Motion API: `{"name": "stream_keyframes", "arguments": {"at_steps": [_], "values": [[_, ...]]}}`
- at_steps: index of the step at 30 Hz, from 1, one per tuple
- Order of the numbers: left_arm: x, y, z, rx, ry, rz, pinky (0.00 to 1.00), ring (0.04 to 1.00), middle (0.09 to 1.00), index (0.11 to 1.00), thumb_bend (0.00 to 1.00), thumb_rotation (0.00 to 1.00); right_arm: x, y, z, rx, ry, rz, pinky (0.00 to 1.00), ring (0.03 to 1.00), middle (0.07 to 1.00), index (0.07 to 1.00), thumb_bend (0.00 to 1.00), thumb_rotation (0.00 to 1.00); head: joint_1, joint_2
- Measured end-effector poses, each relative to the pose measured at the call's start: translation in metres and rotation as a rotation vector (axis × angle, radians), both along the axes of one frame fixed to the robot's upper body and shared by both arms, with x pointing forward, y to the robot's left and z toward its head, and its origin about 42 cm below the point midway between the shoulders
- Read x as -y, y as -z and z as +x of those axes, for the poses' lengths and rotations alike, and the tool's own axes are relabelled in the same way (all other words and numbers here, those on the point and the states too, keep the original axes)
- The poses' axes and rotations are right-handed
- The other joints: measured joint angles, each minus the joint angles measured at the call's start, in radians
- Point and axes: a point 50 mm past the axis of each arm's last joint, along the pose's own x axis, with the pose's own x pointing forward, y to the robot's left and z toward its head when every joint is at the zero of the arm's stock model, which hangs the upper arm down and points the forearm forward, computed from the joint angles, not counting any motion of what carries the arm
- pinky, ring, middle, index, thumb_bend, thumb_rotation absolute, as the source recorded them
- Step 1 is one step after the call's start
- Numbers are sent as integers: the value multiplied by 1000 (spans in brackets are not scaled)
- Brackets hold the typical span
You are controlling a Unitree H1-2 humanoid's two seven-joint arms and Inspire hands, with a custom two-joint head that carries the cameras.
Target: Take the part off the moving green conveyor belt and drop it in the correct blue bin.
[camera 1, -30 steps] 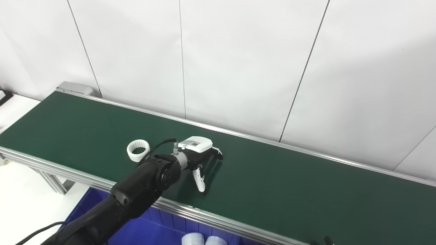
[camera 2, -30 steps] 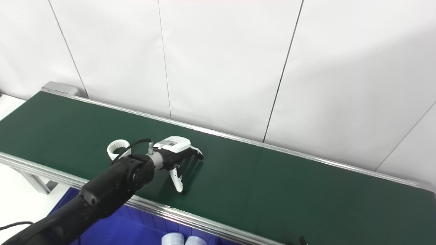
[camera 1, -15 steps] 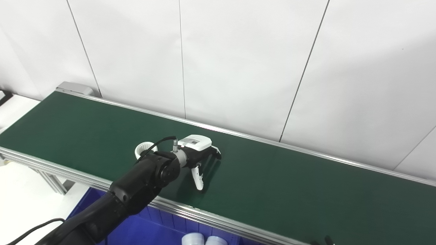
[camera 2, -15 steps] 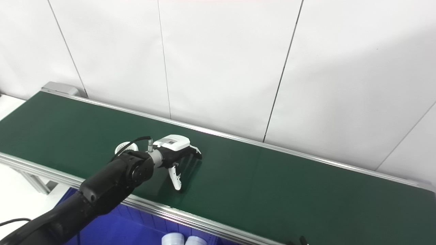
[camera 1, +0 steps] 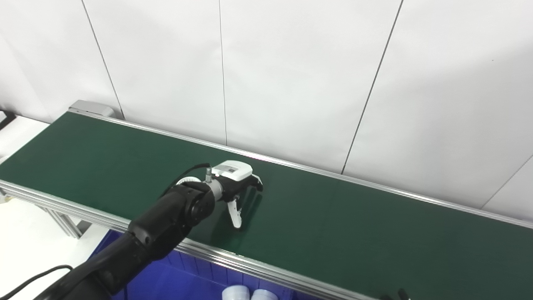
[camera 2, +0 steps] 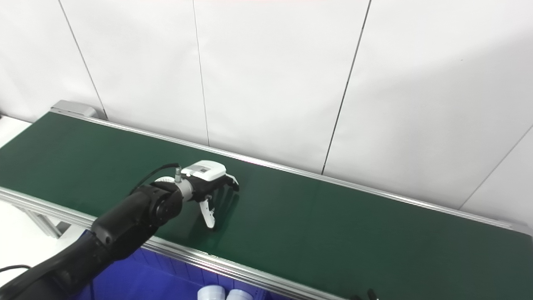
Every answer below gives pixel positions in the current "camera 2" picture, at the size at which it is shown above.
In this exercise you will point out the grey conveyor end cover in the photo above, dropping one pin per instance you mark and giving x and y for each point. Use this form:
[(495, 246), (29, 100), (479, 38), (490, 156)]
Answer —
[(73, 109)]

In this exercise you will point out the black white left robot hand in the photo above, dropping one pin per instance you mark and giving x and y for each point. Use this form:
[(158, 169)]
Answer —
[(204, 171)]

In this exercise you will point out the aluminium conveyor leg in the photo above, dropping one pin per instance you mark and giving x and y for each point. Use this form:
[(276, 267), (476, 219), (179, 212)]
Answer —
[(46, 223)]

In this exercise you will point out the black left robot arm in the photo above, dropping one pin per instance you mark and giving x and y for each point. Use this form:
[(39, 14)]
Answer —
[(125, 221)]

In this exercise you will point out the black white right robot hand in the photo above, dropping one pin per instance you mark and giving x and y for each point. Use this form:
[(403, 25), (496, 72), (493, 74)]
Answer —
[(368, 296)]

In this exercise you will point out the blue bin with white rings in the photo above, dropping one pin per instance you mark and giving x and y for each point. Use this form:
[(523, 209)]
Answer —
[(158, 279)]

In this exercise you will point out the green conveyor belt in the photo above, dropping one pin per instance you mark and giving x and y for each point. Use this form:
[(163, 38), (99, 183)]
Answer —
[(333, 233), (208, 266)]

